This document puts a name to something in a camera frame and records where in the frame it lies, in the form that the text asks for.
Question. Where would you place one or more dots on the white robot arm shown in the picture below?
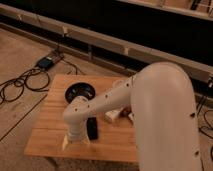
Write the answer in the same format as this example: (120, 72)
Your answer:
(162, 99)

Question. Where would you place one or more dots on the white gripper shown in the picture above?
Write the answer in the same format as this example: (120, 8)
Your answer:
(76, 133)

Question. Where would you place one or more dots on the wooden table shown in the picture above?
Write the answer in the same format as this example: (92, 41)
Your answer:
(115, 141)

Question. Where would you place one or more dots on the black round bowl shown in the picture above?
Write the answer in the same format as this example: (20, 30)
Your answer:
(80, 89)

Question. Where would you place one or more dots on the black eraser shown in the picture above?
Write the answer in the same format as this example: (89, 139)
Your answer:
(92, 128)

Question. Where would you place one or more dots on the brown round object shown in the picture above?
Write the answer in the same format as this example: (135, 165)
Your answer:
(125, 112)

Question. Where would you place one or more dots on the black power adapter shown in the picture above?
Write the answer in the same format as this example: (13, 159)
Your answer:
(45, 63)

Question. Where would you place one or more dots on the cream sponge block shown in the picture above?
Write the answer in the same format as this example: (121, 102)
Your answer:
(131, 117)

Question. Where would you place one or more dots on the long metal rail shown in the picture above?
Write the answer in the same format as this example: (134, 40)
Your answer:
(196, 70)

